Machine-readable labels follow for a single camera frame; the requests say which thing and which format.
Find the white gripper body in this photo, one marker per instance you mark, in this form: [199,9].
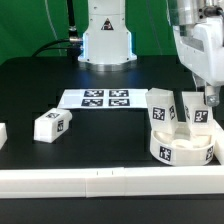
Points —
[203,51]

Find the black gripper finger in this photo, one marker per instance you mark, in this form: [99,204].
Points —
[211,95]

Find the white round stool seat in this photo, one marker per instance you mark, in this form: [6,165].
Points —
[182,148]

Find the white sheet with tags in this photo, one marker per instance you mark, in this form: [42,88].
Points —
[102,98]

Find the white right fence rail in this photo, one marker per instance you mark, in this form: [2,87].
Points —
[219,145]

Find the white fence rail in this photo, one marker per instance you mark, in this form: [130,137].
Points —
[3,134]
[103,182]
[219,145]

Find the white front fence rail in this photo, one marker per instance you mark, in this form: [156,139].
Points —
[103,182]

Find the white left fence rail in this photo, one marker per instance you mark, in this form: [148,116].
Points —
[3,134]

